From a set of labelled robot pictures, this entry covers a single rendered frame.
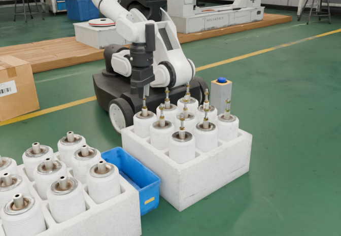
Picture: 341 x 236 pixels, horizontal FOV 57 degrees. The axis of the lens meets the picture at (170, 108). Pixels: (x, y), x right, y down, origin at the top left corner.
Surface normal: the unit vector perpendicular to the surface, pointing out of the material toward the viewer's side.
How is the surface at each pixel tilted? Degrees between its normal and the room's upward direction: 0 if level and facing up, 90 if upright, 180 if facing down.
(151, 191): 92
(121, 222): 90
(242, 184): 0
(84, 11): 92
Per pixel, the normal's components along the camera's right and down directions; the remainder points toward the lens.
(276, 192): -0.01, -0.91
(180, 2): -0.78, 0.27
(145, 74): 0.87, 0.19
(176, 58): 0.43, -0.44
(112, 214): 0.62, 0.31
